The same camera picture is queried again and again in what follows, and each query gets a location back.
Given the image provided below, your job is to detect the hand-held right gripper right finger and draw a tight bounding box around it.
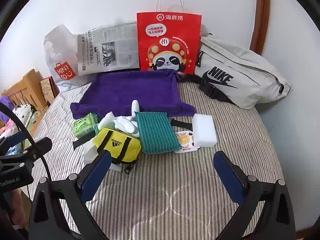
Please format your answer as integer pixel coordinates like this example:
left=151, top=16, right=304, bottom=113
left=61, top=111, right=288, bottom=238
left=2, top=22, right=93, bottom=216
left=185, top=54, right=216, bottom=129
left=213, top=150, right=298, bottom=240

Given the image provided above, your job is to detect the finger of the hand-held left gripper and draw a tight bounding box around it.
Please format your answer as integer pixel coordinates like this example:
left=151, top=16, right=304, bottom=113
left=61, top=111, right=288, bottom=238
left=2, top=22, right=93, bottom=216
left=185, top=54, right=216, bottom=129
left=21, top=137, right=53, bottom=160
left=1, top=129, right=32, bottom=153

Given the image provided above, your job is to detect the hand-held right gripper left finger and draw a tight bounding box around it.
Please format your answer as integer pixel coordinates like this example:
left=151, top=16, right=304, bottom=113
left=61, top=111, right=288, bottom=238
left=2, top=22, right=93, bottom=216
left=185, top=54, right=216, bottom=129
left=29, top=150, right=113, bottom=240

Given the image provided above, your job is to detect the white paper towel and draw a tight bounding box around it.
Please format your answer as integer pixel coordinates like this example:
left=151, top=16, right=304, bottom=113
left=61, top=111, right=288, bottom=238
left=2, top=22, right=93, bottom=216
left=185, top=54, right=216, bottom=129
left=82, top=135, right=123, bottom=172

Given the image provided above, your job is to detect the small yellow bag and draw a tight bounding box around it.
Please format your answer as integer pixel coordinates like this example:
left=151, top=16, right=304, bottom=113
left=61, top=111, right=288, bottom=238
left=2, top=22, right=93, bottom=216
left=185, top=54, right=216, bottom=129
left=93, top=127, right=142, bottom=174

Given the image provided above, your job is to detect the green tissue pack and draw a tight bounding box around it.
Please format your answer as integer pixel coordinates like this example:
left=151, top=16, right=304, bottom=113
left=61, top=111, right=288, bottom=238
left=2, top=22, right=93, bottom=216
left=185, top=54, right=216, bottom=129
left=72, top=113, right=98, bottom=138

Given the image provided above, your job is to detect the white sponge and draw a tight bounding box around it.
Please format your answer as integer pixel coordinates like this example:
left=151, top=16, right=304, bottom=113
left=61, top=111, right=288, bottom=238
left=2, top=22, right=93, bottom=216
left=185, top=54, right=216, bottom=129
left=192, top=113, right=217, bottom=147

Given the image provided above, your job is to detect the fruit print wipe packet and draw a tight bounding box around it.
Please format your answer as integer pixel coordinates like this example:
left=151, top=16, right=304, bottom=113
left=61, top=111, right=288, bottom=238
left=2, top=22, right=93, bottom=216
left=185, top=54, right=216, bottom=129
left=174, top=130, right=200, bottom=153

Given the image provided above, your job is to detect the white glove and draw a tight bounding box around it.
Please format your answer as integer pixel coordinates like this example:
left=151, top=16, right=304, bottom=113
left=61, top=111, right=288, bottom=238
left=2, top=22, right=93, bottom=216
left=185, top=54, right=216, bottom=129
left=97, top=100, right=142, bottom=138

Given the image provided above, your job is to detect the teal striped cloth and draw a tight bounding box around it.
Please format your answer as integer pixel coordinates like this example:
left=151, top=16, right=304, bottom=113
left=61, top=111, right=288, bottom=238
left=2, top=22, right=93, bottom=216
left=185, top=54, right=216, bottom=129
left=134, top=112, right=183, bottom=154

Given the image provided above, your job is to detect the purple towel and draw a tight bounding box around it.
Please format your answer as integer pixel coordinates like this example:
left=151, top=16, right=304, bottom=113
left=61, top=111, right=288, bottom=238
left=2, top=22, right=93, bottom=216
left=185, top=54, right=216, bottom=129
left=70, top=70, right=197, bottom=120

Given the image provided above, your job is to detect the person's left forearm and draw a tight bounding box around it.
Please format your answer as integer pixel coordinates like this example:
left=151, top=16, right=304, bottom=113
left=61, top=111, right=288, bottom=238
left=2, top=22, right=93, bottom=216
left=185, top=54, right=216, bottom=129
left=0, top=187, right=27, bottom=230

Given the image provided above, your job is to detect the white dotted plush toy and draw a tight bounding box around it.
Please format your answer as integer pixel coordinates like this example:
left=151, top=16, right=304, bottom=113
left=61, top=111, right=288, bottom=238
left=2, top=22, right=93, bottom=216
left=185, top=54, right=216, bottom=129
left=12, top=104, right=38, bottom=130

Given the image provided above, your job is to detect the purple plush toy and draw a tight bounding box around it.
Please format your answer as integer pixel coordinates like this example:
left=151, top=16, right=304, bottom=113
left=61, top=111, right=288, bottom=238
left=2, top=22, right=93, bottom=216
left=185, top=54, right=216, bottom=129
left=0, top=95, right=13, bottom=110

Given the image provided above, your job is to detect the patterned cardboard box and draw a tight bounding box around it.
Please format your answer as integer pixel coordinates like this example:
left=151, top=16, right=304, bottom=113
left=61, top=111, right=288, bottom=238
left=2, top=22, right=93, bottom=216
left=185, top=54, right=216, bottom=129
left=39, top=76, right=60, bottom=105

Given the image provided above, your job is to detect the light wooden furniture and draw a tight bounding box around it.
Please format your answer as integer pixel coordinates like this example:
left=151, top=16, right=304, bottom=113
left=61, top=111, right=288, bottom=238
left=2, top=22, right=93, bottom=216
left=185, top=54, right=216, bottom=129
left=0, top=69, right=50, bottom=112

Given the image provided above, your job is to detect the striped bed quilt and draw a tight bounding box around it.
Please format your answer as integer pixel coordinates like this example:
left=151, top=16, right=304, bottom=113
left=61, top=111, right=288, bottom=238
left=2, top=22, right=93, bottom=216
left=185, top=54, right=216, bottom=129
left=15, top=80, right=298, bottom=240

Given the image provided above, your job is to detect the white plastic shopping bag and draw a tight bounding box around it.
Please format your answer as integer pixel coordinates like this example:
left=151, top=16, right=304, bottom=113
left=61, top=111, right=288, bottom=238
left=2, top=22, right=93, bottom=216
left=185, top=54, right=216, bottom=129
left=44, top=24, right=92, bottom=92

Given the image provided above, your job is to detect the white waist bag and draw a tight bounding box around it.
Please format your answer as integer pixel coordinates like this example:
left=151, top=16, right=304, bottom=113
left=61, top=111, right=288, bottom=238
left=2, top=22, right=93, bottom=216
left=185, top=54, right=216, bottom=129
left=181, top=33, right=292, bottom=110

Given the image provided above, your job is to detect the folded newspaper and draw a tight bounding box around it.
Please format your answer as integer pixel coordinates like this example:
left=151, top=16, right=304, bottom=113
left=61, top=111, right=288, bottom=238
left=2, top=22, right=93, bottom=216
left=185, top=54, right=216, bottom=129
left=76, top=21, right=140, bottom=77

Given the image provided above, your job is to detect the red panda paper bag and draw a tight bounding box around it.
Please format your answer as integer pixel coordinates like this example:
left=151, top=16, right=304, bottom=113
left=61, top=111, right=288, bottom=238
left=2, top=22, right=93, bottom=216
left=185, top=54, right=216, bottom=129
left=136, top=0, right=202, bottom=75

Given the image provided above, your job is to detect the black cable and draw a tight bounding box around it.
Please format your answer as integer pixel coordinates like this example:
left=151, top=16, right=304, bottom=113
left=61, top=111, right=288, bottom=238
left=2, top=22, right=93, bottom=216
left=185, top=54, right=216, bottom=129
left=0, top=102, right=53, bottom=205

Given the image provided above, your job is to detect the black watch strap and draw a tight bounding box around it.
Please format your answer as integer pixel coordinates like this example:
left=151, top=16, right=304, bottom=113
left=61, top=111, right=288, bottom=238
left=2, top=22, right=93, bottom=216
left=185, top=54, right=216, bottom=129
left=171, top=117, right=193, bottom=130
left=72, top=139, right=87, bottom=150

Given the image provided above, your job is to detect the brown wooden door frame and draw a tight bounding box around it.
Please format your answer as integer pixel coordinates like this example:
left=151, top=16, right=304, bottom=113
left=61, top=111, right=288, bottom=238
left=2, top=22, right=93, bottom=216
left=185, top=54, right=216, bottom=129
left=250, top=0, right=271, bottom=55

